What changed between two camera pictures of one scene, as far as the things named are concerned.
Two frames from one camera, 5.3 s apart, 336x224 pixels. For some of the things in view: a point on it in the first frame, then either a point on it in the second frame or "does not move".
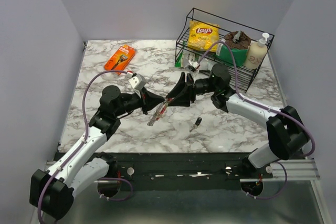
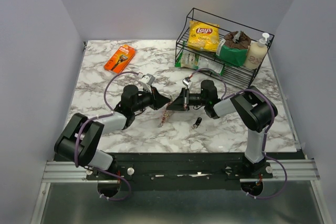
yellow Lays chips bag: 201,35 does not move
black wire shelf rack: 207,40 does not move
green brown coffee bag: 239,43 does not move
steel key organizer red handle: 160,111 to 165,115
